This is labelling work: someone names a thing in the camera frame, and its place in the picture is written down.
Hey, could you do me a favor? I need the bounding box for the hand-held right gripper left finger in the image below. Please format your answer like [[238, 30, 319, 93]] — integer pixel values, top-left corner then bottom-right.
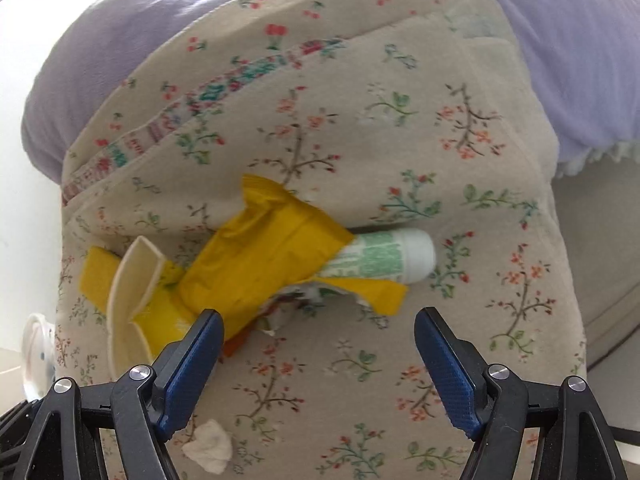
[[0, 309, 224, 480]]

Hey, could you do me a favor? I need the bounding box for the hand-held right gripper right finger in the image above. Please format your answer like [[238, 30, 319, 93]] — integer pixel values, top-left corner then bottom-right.
[[413, 306, 628, 480]]

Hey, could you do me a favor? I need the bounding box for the small orange scrap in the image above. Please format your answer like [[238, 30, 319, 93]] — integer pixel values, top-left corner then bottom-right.
[[219, 329, 252, 359]]

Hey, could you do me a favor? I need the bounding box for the yellow wrapper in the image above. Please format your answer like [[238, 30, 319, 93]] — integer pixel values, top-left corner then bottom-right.
[[179, 174, 408, 347], [80, 246, 202, 357]]

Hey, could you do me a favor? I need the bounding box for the white tissue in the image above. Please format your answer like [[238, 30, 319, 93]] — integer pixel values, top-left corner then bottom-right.
[[181, 419, 233, 476]]

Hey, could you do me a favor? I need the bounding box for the torn printed paper scrap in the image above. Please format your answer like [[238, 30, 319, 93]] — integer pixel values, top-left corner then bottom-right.
[[256, 284, 362, 337]]

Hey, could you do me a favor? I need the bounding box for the white tube with green label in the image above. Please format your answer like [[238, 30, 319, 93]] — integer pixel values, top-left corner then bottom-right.
[[320, 228, 437, 281]]

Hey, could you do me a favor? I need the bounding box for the translucent white plastic bin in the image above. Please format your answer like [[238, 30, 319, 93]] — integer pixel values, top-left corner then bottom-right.
[[21, 312, 57, 402]]

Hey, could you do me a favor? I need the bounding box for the floral beige cloth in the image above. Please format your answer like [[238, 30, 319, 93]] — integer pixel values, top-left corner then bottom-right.
[[54, 0, 588, 480]]

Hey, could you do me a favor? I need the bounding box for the purple blanket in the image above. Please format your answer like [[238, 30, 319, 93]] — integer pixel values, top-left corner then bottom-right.
[[20, 0, 640, 186]]

